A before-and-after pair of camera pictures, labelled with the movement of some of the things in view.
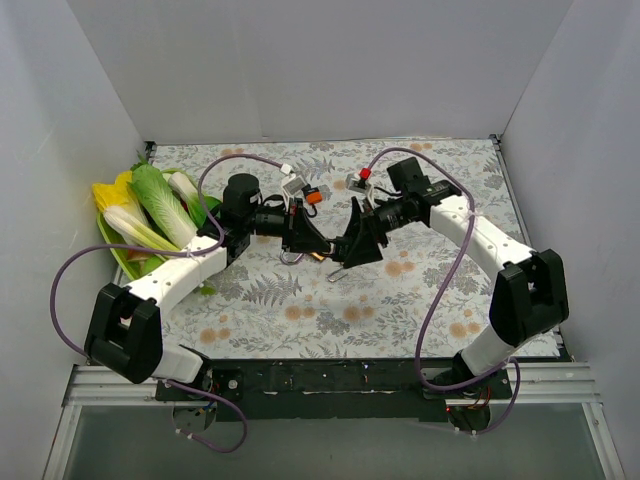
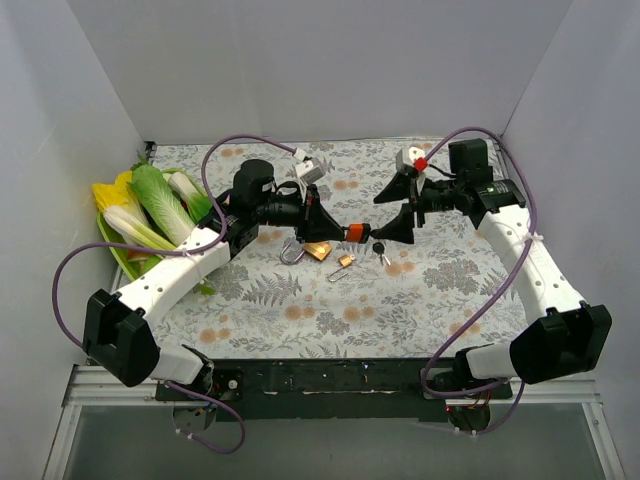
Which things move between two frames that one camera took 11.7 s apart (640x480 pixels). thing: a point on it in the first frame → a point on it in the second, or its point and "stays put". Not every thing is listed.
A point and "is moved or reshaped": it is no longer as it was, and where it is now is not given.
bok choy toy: x=190 y=196 stays put
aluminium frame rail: x=562 y=383 stays put
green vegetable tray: x=134 y=264 stays put
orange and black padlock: x=313 y=197 is moved or reshaped
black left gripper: x=292 y=226 → x=308 y=215
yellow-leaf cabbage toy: x=125 y=215 stays put
